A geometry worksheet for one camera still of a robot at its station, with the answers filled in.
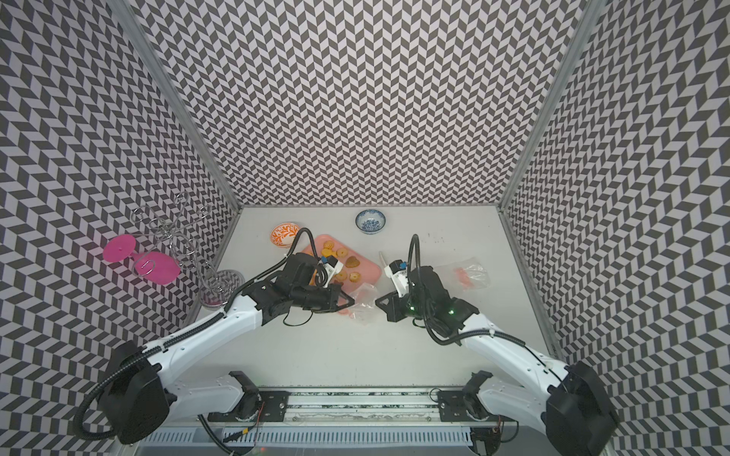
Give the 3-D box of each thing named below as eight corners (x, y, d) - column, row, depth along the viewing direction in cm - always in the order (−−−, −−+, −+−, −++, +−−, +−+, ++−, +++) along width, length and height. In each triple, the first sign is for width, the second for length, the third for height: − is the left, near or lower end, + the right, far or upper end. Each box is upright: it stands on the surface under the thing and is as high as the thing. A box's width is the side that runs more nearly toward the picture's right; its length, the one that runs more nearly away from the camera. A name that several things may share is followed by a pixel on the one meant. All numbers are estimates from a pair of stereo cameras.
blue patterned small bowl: (356, 234, 111) (355, 226, 108) (357, 217, 117) (356, 209, 113) (385, 234, 111) (386, 226, 108) (385, 217, 117) (385, 209, 113)
